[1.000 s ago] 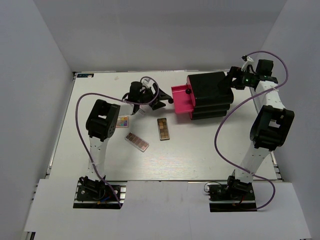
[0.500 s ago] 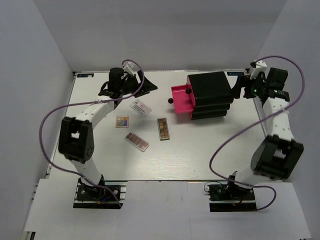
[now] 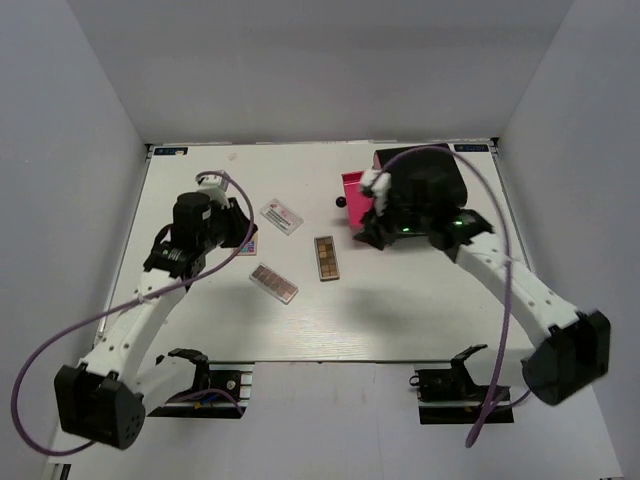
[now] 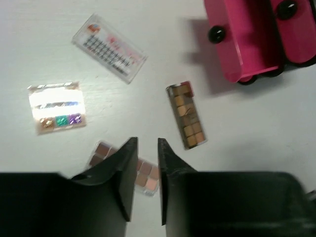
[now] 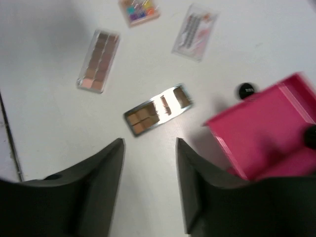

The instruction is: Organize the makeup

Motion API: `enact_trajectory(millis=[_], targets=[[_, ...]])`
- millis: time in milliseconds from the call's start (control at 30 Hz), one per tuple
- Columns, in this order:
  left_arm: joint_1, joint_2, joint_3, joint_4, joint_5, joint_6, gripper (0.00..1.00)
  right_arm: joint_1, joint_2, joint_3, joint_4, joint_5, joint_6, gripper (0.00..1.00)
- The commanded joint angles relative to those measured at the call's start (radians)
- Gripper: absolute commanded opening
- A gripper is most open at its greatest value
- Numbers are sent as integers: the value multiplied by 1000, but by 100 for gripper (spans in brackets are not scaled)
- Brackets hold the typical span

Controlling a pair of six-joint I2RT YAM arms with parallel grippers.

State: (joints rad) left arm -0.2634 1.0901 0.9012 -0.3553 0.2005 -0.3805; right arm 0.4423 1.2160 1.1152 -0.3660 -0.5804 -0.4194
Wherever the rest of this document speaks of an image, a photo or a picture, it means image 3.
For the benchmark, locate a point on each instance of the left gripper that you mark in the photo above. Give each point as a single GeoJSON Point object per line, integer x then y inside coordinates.
{"type": "Point", "coordinates": [237, 218]}

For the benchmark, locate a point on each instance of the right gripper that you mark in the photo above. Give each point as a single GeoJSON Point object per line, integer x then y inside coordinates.
{"type": "Point", "coordinates": [370, 232]}

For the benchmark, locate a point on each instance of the black drawer organizer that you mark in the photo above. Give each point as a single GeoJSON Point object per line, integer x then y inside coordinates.
{"type": "Point", "coordinates": [425, 175]}

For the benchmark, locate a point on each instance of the pink drawer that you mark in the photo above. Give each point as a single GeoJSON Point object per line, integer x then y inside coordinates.
{"type": "Point", "coordinates": [357, 202]}

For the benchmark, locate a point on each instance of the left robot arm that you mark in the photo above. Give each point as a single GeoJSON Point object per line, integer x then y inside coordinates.
{"type": "Point", "coordinates": [107, 396]}

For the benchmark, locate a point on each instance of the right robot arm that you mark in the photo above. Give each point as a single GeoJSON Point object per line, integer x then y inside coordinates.
{"type": "Point", "coordinates": [571, 347]}

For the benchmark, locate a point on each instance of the colourful eyeshadow palette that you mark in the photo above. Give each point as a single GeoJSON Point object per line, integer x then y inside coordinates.
{"type": "Point", "coordinates": [251, 248]}

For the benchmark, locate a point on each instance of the blue label right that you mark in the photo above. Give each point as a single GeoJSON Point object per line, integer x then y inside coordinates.
{"type": "Point", "coordinates": [471, 148]}

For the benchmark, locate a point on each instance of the blue label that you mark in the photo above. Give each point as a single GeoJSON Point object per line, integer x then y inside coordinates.
{"type": "Point", "coordinates": [170, 151]}
{"type": "Point", "coordinates": [471, 148]}

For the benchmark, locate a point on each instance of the blue label left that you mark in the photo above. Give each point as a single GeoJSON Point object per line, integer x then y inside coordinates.
{"type": "Point", "coordinates": [170, 151]}

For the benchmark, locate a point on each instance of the white labelled card box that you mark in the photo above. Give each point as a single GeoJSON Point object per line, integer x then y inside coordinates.
{"type": "Point", "coordinates": [281, 216]}

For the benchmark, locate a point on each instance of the pink brown eyeshadow palette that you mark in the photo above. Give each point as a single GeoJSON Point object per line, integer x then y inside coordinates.
{"type": "Point", "coordinates": [273, 283]}

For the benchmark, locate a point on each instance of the brown eyeshadow palette upright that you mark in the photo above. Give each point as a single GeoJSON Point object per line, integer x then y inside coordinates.
{"type": "Point", "coordinates": [326, 257]}

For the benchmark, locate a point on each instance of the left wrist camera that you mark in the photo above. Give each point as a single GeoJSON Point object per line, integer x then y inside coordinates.
{"type": "Point", "coordinates": [215, 185]}

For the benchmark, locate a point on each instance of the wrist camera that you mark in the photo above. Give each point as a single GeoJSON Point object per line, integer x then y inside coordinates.
{"type": "Point", "coordinates": [375, 184]}
{"type": "Point", "coordinates": [215, 185]}

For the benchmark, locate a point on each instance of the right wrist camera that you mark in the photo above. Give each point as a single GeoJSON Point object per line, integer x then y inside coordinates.
{"type": "Point", "coordinates": [375, 184]}

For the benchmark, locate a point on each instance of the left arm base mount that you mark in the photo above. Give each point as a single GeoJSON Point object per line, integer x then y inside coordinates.
{"type": "Point", "coordinates": [215, 390]}

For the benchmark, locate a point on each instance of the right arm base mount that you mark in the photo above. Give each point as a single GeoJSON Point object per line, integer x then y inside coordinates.
{"type": "Point", "coordinates": [446, 391]}

